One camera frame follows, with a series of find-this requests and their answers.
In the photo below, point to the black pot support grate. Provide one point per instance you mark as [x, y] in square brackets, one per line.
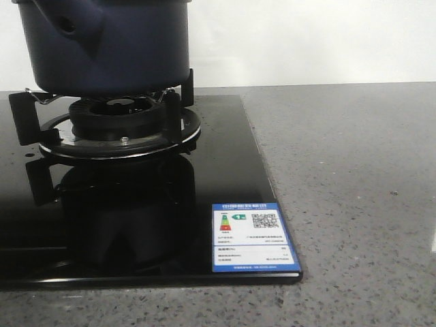
[55, 138]

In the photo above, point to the dark blue pot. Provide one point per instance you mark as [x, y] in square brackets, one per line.
[106, 48]

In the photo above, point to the blue energy label sticker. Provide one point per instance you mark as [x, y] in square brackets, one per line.
[251, 237]

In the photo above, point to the black round gas burner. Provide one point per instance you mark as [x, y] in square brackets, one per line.
[112, 119]

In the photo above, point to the black glass gas stove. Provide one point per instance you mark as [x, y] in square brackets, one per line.
[138, 223]

